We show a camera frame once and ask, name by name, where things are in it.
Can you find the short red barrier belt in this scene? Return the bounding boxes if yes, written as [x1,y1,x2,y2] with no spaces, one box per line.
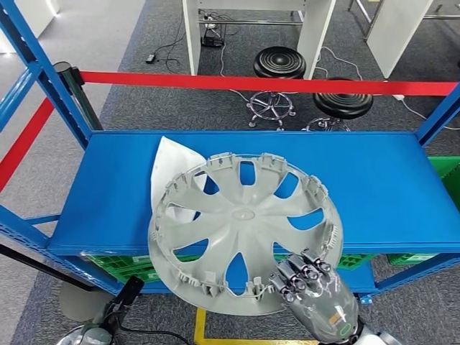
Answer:
[0,97,55,193]

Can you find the green open plastic crate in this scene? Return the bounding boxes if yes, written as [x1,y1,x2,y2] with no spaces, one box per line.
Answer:
[386,156,460,267]

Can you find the black round stool chrome base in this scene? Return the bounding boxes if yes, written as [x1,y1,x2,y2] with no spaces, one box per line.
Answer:
[302,78,374,133]
[246,46,307,132]

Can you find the black device box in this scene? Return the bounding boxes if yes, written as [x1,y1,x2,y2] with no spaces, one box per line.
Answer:
[201,26,226,47]

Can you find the silver plastic wheel hubcap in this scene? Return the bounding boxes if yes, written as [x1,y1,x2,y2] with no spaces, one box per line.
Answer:
[148,152,344,316]

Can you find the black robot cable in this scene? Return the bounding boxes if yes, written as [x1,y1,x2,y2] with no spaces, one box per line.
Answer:
[115,323,189,345]

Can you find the blue metal shelf rack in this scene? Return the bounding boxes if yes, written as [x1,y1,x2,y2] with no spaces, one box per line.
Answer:
[0,0,460,305]

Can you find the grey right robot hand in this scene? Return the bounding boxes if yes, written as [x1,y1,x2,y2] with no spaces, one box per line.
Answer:
[268,247,360,345]

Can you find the white plastic mirror cover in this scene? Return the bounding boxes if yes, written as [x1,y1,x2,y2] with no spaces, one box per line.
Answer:
[150,137,210,224]

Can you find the black chrome barrier stanchion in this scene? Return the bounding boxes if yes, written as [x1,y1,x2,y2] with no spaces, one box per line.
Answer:
[54,62,103,132]

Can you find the white desk panel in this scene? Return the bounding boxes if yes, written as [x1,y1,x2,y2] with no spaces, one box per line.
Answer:
[366,0,434,80]

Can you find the green folded plastic crate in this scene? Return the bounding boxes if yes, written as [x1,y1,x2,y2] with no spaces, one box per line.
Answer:
[107,257,200,285]
[86,254,154,272]
[274,253,376,272]

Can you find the long red barrier belt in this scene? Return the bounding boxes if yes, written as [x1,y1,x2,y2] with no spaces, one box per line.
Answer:
[79,71,459,97]

